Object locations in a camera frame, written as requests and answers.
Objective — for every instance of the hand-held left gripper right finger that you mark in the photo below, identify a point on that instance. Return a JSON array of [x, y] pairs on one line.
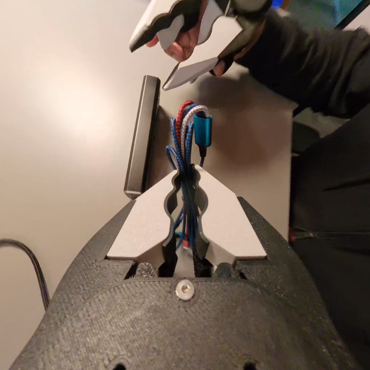
[[231, 231]]

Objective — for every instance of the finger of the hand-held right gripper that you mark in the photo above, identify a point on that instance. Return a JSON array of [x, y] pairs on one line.
[[162, 14], [219, 37]]

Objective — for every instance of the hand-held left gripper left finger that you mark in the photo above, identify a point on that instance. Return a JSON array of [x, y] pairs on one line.
[[138, 231]]

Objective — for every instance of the slim black USB hub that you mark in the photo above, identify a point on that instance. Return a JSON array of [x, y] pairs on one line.
[[141, 144]]

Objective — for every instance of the person's right forearm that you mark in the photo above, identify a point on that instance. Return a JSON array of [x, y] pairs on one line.
[[303, 57]]

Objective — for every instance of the person's right hand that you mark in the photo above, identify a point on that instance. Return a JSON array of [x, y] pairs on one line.
[[185, 46]]

